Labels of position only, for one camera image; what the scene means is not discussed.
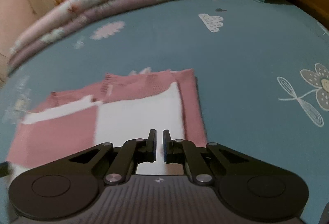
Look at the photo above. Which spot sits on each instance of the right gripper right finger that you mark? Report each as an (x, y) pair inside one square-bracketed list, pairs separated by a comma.
[(249, 187)]

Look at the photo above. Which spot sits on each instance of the pink and white knit sweater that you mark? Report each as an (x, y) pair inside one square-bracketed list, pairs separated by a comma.
[(115, 110)]

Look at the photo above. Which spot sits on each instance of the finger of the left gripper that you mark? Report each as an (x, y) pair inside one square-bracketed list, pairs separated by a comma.
[(5, 169)]

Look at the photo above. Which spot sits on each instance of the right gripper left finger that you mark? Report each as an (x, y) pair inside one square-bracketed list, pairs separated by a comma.
[(67, 186)]

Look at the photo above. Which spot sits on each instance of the teal floral bed sheet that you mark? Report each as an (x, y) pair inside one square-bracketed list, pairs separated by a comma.
[(248, 59)]

